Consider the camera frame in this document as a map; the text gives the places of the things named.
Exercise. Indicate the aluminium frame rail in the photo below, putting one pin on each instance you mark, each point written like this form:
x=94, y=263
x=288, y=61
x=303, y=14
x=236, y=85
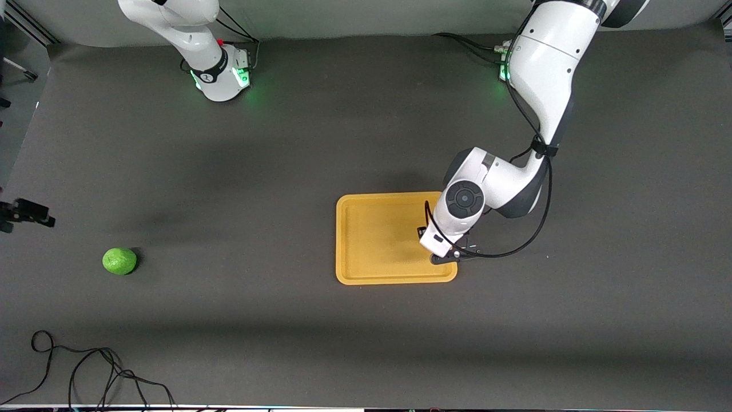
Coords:
x=726, y=23
x=34, y=26

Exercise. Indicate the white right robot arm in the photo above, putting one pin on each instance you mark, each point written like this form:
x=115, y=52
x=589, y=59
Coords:
x=194, y=34

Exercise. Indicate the orange plastic tray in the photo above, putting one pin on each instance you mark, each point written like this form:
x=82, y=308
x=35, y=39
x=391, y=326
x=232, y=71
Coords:
x=383, y=240

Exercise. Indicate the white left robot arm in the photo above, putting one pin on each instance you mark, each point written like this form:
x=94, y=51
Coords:
x=543, y=86

